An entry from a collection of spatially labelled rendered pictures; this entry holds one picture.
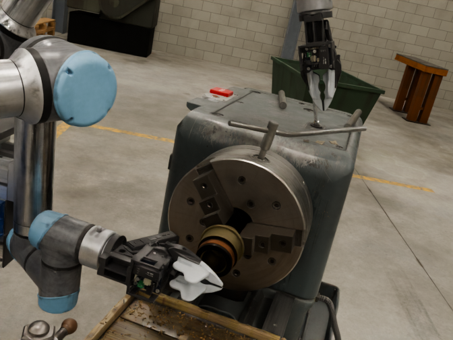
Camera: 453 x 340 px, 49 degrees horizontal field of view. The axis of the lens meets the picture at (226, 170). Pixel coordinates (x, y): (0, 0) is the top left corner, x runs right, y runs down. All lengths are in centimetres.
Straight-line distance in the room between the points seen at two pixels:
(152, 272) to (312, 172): 50
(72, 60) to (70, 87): 4
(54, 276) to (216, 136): 51
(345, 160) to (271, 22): 983
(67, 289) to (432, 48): 1116
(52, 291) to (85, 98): 39
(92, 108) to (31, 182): 26
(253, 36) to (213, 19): 93
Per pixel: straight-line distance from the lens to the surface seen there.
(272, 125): 104
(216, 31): 1095
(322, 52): 108
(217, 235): 97
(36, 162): 99
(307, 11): 109
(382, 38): 1143
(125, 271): 89
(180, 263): 89
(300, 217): 105
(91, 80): 80
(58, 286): 99
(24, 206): 104
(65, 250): 94
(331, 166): 118
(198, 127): 124
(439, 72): 933
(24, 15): 129
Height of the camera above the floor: 156
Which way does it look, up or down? 20 degrees down
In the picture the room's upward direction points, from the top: 12 degrees clockwise
